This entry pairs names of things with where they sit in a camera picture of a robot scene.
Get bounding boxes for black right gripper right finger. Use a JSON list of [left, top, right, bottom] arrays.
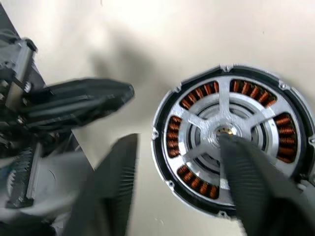
[[218, 134, 315, 236]]

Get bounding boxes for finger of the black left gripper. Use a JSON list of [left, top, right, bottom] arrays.
[[24, 98, 125, 129], [46, 77, 136, 109]]

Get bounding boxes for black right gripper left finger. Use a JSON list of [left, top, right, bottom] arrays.
[[61, 134, 140, 236]]

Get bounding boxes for silver motor housing copper coils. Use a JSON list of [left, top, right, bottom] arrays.
[[150, 63, 315, 219]]

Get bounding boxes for silver spoked rotor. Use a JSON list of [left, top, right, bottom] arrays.
[[163, 77, 300, 206]]

